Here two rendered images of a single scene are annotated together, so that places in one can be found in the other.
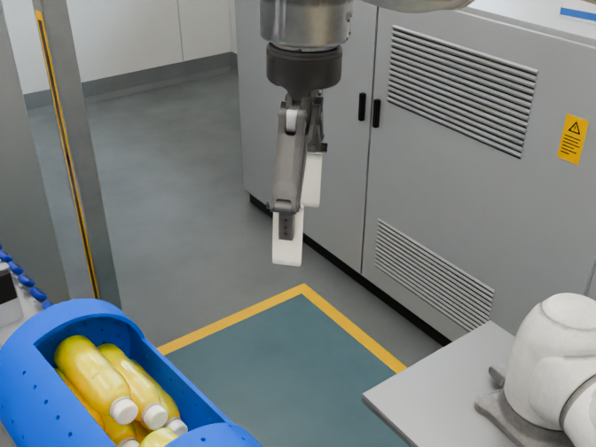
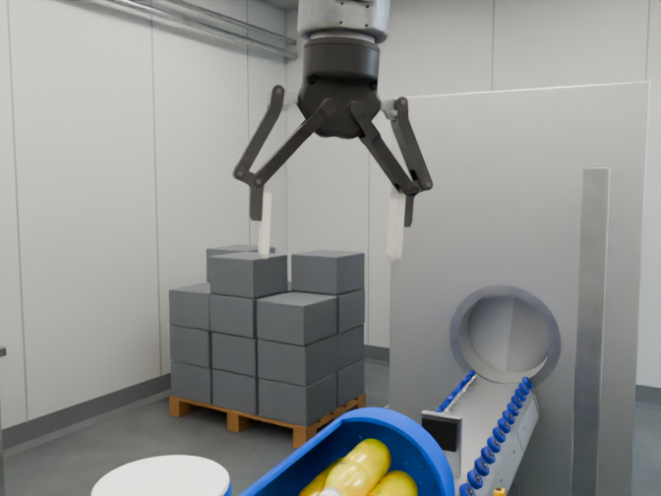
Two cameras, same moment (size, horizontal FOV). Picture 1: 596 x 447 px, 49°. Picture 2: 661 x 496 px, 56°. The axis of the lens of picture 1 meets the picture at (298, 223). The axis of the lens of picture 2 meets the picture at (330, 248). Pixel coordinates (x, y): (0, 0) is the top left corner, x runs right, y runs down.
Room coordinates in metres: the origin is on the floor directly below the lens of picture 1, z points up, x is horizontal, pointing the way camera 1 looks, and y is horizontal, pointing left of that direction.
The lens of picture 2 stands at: (0.38, -0.59, 1.65)
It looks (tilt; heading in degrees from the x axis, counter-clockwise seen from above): 5 degrees down; 68
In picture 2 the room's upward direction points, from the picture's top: straight up
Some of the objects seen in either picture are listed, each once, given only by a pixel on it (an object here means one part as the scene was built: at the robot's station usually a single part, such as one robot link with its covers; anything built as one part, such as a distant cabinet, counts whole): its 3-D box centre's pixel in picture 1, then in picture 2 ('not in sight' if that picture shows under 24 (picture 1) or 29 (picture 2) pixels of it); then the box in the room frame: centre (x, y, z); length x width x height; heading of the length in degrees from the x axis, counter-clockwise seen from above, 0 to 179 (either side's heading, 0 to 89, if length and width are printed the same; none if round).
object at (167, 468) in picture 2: not in sight; (161, 485); (0.54, 0.71, 1.03); 0.28 x 0.28 x 0.01
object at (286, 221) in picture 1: (285, 220); (247, 194); (0.54, 0.01, 1.64); 0.03 x 0.01 x 0.05; 170
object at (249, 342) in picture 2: not in sight; (267, 334); (1.67, 3.73, 0.59); 1.20 x 0.80 x 1.19; 126
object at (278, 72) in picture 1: (302, 87); (339, 90); (0.63, -0.01, 1.75); 0.08 x 0.07 x 0.09; 170
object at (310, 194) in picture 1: (308, 179); (395, 227); (0.69, -0.01, 1.61); 0.03 x 0.01 x 0.07; 80
